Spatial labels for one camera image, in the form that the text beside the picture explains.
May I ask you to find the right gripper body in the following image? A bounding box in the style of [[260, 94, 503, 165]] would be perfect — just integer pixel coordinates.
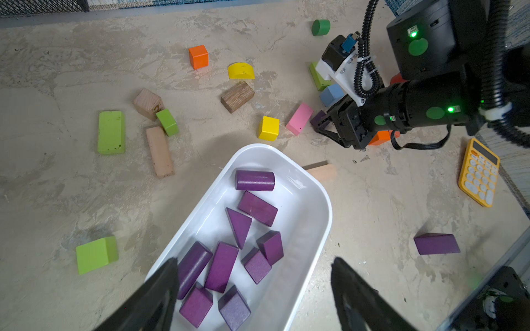
[[327, 97, 373, 150]]

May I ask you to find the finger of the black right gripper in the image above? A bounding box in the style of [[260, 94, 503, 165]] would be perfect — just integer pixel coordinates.
[[313, 121, 345, 147]]

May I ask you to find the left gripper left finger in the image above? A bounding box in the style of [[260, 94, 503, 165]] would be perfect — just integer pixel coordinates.
[[96, 258, 179, 330]]

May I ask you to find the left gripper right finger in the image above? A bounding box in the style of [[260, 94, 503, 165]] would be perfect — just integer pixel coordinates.
[[331, 257, 415, 330]]

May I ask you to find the purple square block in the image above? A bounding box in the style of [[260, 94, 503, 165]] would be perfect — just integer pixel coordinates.
[[310, 110, 327, 130]]

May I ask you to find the purple cube block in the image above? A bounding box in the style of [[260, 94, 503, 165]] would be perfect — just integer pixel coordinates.
[[218, 285, 251, 331]]

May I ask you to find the purple short cylinder block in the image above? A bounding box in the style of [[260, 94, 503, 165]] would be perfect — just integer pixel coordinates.
[[235, 170, 275, 192]]

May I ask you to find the purple cube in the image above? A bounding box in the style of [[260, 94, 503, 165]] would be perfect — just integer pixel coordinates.
[[242, 248, 272, 284], [179, 282, 213, 328], [414, 233, 460, 255]]

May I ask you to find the white plastic storage bin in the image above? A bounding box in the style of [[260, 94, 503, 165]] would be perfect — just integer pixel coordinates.
[[144, 143, 334, 331]]

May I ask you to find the purple triangular prism block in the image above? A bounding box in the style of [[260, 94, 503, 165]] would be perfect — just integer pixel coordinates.
[[226, 208, 252, 250]]

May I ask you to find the purple triangle block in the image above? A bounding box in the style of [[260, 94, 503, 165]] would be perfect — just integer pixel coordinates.
[[256, 230, 284, 266]]

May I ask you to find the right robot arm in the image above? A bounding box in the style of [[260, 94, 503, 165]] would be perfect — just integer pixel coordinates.
[[311, 1, 529, 150]]

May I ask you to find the pink rectangular block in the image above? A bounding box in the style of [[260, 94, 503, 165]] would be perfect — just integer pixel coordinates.
[[286, 102, 313, 136]]

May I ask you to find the light blue cube block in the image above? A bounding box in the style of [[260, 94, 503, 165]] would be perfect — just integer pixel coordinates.
[[320, 84, 345, 108]]

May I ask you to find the orange small block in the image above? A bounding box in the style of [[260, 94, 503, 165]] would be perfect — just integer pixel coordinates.
[[369, 130, 391, 146]]

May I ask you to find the lime green rectangular block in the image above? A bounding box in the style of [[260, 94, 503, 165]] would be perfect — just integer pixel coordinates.
[[309, 62, 333, 92]]

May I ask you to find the natural wood plank block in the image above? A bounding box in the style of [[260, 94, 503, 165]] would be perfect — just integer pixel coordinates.
[[303, 161, 338, 183]]

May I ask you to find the yellow cube block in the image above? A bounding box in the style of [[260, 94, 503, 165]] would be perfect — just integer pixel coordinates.
[[258, 116, 280, 142]]

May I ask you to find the lime green small cube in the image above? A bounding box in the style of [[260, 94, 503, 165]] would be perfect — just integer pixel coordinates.
[[76, 236, 119, 274]]

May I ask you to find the dark wood grain block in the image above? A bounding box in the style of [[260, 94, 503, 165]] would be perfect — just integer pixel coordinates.
[[221, 81, 255, 114]]

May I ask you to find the yellow half-round block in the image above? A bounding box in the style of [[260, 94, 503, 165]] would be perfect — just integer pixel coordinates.
[[228, 62, 255, 79]]

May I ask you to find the green cylinder block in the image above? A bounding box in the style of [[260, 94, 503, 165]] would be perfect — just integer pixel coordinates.
[[311, 19, 331, 36]]

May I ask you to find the yellow calculator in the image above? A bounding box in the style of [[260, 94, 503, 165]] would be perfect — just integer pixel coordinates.
[[458, 138, 500, 208]]

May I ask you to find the orange cube block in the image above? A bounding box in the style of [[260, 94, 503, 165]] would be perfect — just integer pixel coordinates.
[[189, 45, 209, 70]]

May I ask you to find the light wood long block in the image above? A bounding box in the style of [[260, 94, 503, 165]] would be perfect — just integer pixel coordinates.
[[146, 126, 175, 179]]

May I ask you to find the green letter cube block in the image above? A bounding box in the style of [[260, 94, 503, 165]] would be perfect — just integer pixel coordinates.
[[156, 109, 179, 137]]

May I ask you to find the small natural wood block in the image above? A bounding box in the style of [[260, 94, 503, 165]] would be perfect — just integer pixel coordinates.
[[132, 88, 166, 121]]

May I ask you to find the lime green long block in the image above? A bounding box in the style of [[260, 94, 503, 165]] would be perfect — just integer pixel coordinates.
[[97, 111, 126, 155]]

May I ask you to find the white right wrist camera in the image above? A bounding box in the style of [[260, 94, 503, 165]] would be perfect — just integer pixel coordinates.
[[316, 32, 383, 107]]

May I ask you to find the black wire mesh shelf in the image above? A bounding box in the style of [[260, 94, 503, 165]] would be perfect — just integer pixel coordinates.
[[1, 0, 90, 19]]

